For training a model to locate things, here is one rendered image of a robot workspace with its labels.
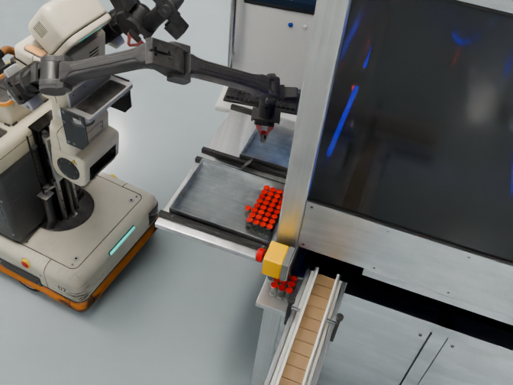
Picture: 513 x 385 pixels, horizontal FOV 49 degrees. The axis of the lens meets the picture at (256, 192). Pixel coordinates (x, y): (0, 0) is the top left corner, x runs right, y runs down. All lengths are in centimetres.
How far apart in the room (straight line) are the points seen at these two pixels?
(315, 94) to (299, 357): 68
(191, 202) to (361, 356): 76
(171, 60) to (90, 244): 118
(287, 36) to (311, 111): 115
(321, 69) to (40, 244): 172
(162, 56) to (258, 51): 93
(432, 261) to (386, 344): 44
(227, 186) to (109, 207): 91
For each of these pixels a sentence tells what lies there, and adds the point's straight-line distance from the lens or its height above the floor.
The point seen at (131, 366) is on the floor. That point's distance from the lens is 254.
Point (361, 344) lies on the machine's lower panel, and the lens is 191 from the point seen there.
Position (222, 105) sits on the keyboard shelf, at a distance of 239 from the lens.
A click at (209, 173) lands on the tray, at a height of 88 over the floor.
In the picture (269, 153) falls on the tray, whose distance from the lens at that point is 206.
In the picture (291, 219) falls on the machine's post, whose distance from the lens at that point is 153.
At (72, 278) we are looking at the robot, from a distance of 248.
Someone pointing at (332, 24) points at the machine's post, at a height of 171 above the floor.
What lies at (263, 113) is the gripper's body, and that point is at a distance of 196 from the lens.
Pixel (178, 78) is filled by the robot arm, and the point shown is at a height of 133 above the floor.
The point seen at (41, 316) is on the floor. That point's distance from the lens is 273.
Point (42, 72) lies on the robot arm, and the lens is 180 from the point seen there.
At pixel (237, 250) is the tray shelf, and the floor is 88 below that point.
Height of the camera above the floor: 225
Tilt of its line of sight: 46 degrees down
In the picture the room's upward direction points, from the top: 7 degrees clockwise
